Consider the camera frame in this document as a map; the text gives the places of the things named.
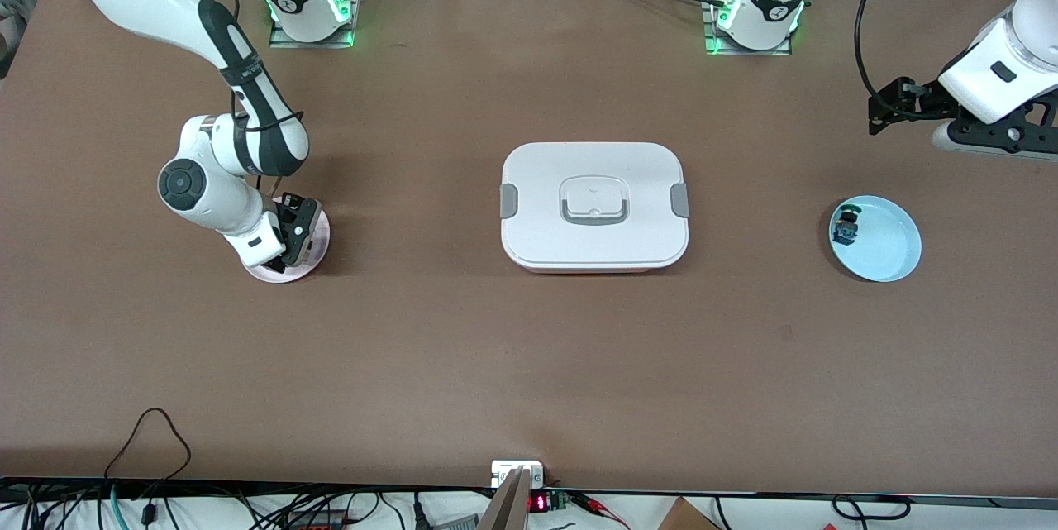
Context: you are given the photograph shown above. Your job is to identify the white lunch box grey clips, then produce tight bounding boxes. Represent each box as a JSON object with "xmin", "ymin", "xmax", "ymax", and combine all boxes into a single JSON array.
[{"xmin": 499, "ymin": 141, "xmax": 690, "ymax": 274}]

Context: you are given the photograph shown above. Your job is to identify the thin black looped cable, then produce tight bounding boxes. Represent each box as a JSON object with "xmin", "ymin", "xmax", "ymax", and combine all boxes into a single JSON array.
[{"xmin": 103, "ymin": 408, "xmax": 193, "ymax": 481}]

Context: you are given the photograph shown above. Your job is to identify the brown cardboard piece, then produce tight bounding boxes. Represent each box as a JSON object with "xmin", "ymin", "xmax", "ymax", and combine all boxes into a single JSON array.
[{"xmin": 657, "ymin": 498, "xmax": 722, "ymax": 530}]

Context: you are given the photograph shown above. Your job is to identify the black cable loop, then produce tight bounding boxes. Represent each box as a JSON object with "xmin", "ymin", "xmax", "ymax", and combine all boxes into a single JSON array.
[{"xmin": 831, "ymin": 495, "xmax": 913, "ymax": 520}]

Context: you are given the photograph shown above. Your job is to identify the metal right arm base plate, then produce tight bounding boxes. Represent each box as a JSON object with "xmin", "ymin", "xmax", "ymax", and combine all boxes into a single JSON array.
[{"xmin": 269, "ymin": 0, "xmax": 365, "ymax": 50}]

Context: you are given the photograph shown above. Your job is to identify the light blue round plate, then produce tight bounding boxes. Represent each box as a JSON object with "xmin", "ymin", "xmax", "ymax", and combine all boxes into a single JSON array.
[{"xmin": 828, "ymin": 195, "xmax": 922, "ymax": 283}]

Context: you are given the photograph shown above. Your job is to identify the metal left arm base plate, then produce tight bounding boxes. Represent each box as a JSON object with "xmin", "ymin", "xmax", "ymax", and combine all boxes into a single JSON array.
[{"xmin": 705, "ymin": 0, "xmax": 794, "ymax": 57}]

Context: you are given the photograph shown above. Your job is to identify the green push-button switch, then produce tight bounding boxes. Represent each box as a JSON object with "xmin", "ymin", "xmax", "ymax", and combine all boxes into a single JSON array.
[{"xmin": 833, "ymin": 203, "xmax": 863, "ymax": 246}]

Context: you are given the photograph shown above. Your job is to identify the red wires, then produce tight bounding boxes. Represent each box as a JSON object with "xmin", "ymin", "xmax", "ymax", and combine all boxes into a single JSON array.
[{"xmin": 570, "ymin": 493, "xmax": 633, "ymax": 530}]

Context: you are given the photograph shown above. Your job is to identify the pink round plate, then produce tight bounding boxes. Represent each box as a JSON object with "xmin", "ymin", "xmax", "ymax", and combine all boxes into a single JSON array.
[{"xmin": 240, "ymin": 208, "xmax": 331, "ymax": 284}]

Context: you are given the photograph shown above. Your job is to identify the small white electronics box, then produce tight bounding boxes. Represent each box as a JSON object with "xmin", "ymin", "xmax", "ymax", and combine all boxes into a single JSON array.
[{"xmin": 491, "ymin": 460, "xmax": 546, "ymax": 488}]

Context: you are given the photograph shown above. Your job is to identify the grey slanted bar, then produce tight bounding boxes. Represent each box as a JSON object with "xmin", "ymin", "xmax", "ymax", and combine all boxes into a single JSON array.
[{"xmin": 477, "ymin": 467, "xmax": 531, "ymax": 530}]

